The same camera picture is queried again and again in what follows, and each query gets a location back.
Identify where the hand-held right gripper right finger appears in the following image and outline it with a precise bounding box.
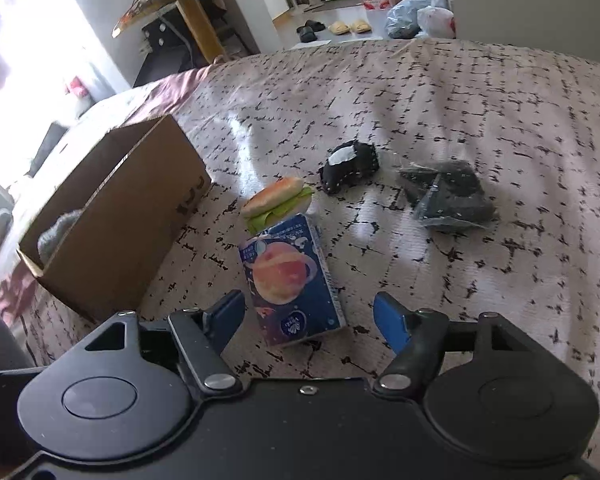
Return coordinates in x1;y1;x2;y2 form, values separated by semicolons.
372;291;529;397

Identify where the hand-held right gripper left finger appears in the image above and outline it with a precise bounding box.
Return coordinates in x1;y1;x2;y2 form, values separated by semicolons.
82;289;246;394

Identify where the blue tissue pack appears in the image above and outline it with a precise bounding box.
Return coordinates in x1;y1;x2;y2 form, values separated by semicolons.
237;212;347;347

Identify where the hamburger plush toy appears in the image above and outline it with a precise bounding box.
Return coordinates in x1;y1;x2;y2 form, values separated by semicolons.
241;176;314;235

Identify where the brown cardboard box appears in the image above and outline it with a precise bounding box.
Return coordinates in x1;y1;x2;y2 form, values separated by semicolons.
17;114;212;325

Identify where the black cloth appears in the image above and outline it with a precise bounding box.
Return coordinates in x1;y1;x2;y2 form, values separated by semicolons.
399;160;498;233

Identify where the black white plush toy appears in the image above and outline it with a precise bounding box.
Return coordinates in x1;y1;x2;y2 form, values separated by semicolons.
318;140;380;196

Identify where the grey fluffy cloth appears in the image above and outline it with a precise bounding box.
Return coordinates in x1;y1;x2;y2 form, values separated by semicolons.
37;211;83;265

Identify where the black dashed pattern blanket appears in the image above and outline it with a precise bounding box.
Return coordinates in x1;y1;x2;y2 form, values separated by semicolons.
22;37;600;466

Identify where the person's grey clothing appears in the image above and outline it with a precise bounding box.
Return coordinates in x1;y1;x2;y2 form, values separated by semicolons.
0;299;35;372

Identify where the red white item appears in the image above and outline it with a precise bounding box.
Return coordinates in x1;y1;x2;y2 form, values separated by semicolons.
67;75;91;99

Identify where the black box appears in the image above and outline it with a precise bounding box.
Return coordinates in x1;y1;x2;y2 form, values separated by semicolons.
140;17;182;50

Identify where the white plastic bag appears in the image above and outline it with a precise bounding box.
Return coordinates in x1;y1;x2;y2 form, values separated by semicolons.
417;6;456;39

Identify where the oval yellow-edged table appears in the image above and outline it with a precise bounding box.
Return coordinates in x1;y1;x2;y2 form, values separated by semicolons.
111;0;261;66

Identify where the blue-grey plastic bag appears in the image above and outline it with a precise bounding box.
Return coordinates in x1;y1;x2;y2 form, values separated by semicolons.
385;0;451;40

